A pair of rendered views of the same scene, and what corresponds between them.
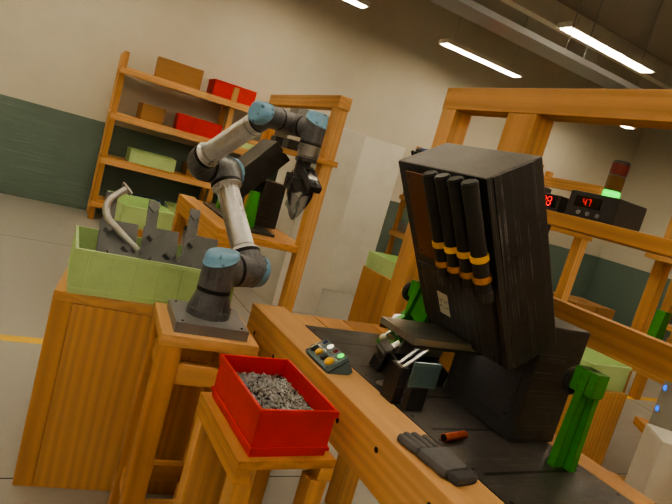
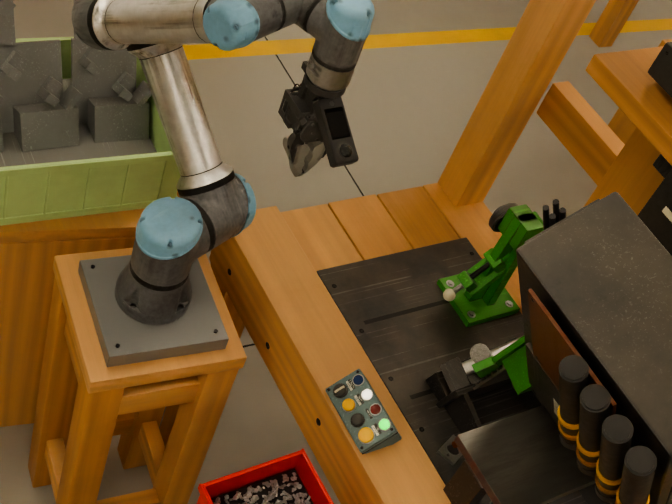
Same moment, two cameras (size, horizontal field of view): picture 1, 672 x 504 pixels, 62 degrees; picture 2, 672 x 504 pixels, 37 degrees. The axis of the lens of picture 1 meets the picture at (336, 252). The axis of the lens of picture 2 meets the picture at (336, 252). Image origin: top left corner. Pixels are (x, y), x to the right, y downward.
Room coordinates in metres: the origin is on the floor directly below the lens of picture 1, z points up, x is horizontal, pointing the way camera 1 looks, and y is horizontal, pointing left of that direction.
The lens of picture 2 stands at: (0.57, 0.41, 2.47)
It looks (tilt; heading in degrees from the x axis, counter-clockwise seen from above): 45 degrees down; 345
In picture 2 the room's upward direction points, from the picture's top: 24 degrees clockwise
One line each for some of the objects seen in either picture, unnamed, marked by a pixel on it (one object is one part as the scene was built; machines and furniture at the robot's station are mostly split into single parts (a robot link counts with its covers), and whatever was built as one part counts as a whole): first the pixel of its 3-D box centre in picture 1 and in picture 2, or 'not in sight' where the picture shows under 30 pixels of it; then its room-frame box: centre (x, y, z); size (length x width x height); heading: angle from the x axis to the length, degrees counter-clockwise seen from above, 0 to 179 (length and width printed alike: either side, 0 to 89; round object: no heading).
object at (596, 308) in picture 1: (574, 311); not in sight; (10.30, -4.53, 0.22); 1.20 x 0.81 x 0.44; 121
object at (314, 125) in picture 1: (313, 128); (342, 28); (1.91, 0.18, 1.59); 0.09 x 0.08 x 0.11; 52
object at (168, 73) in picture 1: (214, 161); not in sight; (8.16, 2.04, 1.14); 3.01 x 0.54 x 2.28; 118
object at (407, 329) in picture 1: (450, 338); (563, 446); (1.55, -0.38, 1.11); 0.39 x 0.16 x 0.03; 121
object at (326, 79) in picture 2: (307, 151); (328, 68); (1.91, 0.18, 1.51); 0.08 x 0.08 x 0.05
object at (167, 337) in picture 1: (203, 328); (148, 311); (1.89, 0.37, 0.83); 0.32 x 0.32 x 0.04; 24
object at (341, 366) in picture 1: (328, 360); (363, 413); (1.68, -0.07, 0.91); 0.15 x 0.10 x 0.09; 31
